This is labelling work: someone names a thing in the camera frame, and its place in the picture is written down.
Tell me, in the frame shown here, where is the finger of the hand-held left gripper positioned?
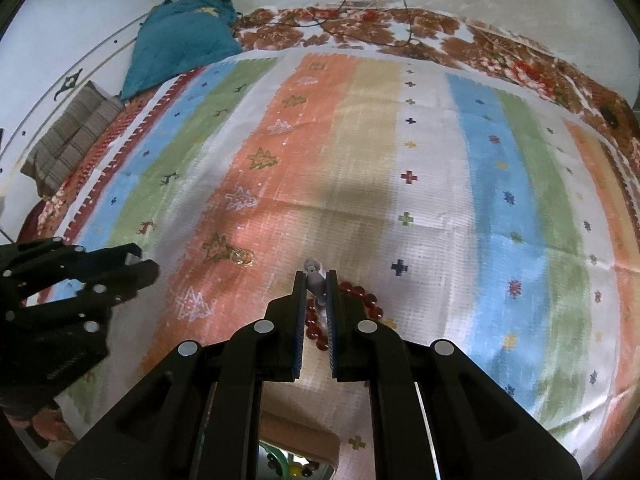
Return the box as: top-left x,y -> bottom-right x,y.
79,258 -> 160,312
74,242 -> 142,282

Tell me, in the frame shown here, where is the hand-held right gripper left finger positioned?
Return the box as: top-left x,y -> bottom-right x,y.
55,270 -> 307,480

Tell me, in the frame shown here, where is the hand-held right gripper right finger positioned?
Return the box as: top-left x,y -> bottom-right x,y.
326,269 -> 583,480

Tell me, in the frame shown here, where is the red bead bracelet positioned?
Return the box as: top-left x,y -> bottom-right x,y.
304,281 -> 385,352

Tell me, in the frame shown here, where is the white bead bracelet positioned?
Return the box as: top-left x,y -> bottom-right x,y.
303,257 -> 332,348

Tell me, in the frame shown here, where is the green jade bangle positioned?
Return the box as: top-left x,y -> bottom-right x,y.
262,442 -> 301,480

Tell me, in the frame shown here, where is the silver metal tin box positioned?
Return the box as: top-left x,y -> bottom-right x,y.
257,437 -> 342,480

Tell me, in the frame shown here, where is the yellow and dark bead bracelet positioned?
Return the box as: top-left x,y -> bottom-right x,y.
287,460 -> 321,480

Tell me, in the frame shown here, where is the brown striped cushion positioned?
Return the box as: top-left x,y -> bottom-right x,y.
21,80 -> 125,196

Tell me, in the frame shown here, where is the striped printed mat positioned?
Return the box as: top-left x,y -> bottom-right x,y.
50,47 -> 638,466

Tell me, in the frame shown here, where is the teal pillow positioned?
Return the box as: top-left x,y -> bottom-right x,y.
120,0 -> 243,102

